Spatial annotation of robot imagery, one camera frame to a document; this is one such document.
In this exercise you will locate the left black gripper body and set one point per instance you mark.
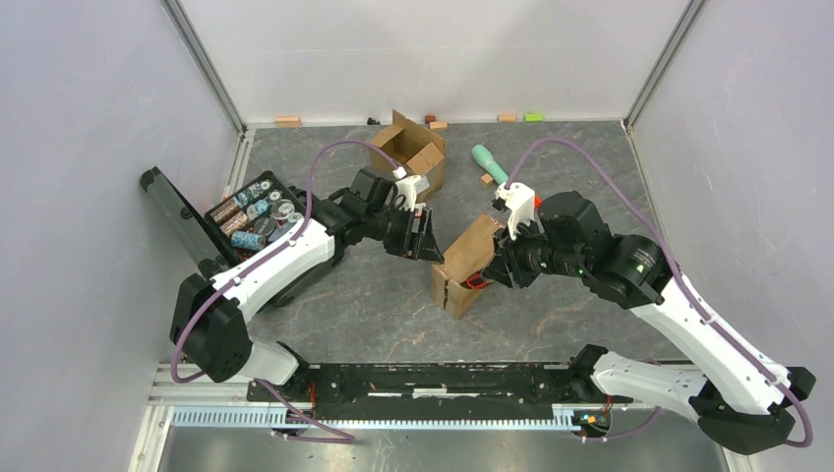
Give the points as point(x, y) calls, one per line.
point(397, 235)

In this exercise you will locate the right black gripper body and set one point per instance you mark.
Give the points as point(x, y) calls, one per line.
point(522, 257)

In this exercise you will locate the brown cardboard express box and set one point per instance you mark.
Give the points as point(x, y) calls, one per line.
point(417, 149)

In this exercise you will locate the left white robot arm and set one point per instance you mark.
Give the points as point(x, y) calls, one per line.
point(211, 315)

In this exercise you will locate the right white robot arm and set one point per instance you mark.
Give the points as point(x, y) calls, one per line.
point(737, 396)

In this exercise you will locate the black case with poker chips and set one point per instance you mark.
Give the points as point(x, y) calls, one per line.
point(243, 225)

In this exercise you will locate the tan block far left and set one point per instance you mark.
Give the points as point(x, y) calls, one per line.
point(287, 121)

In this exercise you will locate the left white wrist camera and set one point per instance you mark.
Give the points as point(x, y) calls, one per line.
point(408, 187)

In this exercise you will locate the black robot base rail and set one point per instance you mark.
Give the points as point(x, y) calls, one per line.
point(439, 391)

